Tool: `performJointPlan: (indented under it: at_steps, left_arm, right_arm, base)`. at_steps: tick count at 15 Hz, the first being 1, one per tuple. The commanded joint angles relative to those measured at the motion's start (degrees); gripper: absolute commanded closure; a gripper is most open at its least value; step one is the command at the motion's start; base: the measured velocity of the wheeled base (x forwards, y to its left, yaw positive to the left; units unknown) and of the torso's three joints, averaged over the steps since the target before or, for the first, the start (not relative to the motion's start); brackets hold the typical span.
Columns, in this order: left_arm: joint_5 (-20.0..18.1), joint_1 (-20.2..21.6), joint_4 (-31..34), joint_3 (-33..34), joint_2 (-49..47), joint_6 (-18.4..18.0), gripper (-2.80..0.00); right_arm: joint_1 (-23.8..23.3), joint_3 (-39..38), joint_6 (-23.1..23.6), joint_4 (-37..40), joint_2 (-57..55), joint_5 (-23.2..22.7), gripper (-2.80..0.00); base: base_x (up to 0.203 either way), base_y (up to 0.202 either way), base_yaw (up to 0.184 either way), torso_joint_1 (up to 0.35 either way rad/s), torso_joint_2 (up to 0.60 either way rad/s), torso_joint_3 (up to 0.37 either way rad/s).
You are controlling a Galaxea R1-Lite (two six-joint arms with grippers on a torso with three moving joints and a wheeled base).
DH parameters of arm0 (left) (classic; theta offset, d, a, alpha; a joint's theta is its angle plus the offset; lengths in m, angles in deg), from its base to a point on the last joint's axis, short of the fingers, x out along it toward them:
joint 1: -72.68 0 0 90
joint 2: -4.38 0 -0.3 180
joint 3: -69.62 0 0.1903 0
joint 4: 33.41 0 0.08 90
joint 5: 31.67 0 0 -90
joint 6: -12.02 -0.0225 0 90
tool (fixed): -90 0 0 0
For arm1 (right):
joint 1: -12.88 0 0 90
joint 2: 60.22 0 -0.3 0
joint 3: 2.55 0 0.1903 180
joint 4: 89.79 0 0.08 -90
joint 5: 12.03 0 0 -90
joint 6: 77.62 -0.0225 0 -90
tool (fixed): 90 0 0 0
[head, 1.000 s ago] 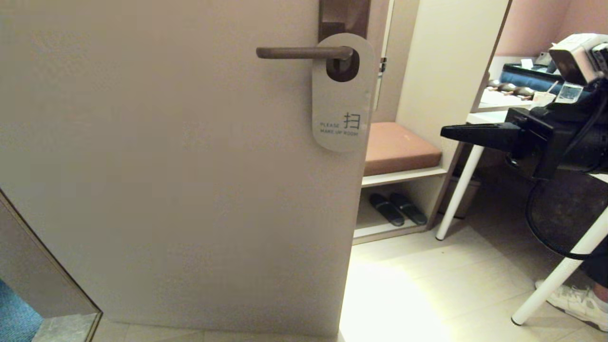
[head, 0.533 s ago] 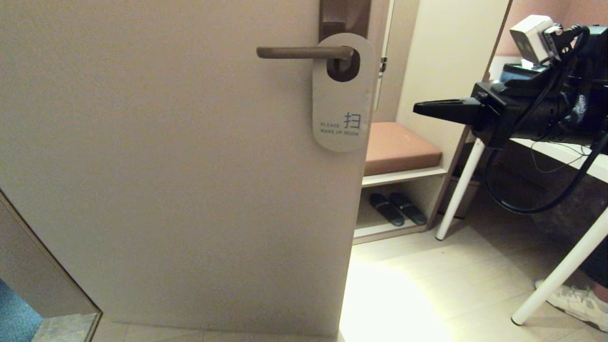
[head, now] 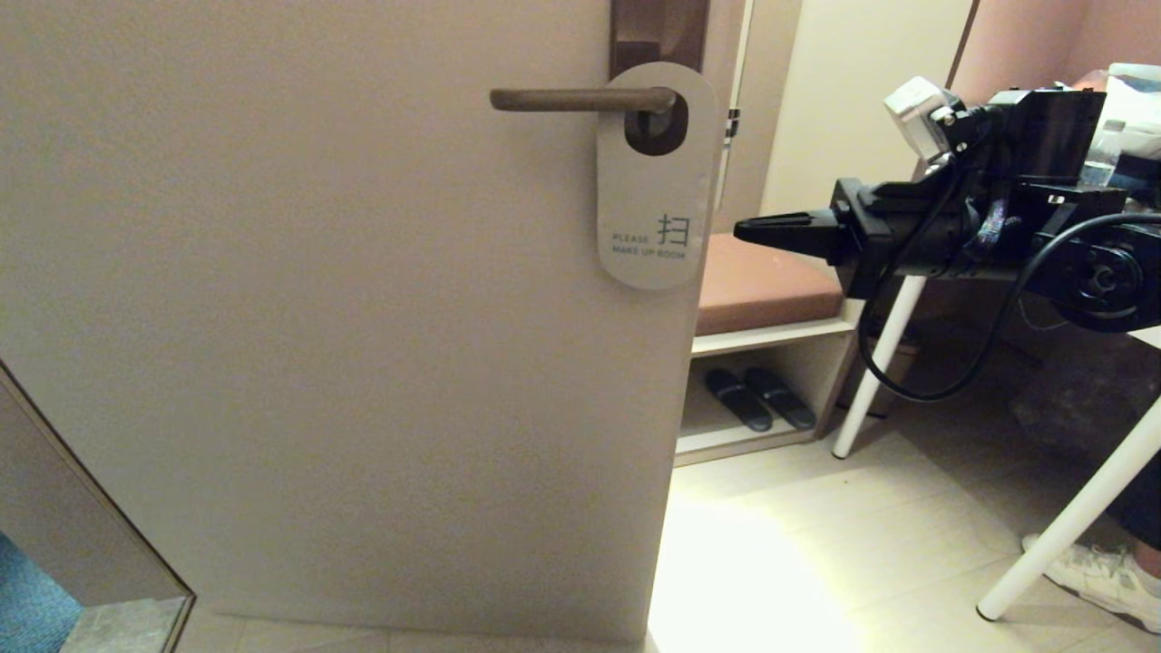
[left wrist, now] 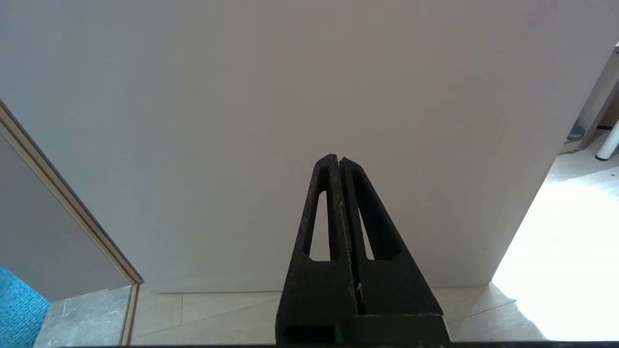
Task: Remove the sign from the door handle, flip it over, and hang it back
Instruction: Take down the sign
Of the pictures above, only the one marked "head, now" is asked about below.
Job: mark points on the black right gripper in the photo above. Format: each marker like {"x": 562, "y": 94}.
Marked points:
{"x": 898, "y": 236}

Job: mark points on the light grey door hanger sign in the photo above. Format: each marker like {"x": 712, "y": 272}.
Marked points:
{"x": 655, "y": 199}

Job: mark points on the beige wooden door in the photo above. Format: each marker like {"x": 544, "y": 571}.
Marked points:
{"x": 317, "y": 317}

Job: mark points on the brown bench cushion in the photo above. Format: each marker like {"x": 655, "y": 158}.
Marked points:
{"x": 762, "y": 292}

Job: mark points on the cream bench shelf unit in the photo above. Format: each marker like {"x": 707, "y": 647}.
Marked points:
{"x": 843, "y": 109}

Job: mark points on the beige waste bin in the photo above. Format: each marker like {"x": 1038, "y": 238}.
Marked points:
{"x": 898, "y": 358}

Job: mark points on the brown metal lock plate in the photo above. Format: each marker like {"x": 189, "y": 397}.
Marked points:
{"x": 658, "y": 27}

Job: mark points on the clear plastic water bottle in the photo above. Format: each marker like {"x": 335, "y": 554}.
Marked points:
{"x": 1102, "y": 154}

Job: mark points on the white plastic bag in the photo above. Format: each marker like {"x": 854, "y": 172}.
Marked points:
{"x": 1138, "y": 100}

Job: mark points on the white table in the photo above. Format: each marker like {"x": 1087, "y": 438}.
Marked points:
{"x": 1070, "y": 517}

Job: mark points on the dark trouser leg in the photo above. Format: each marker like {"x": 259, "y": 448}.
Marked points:
{"x": 1145, "y": 517}

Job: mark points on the white sneaker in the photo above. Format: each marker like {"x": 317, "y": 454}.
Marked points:
{"x": 1097, "y": 580}

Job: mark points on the framed floor mirror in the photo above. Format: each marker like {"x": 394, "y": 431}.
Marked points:
{"x": 54, "y": 544}

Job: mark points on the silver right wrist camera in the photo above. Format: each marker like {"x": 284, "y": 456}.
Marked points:
{"x": 921, "y": 113}

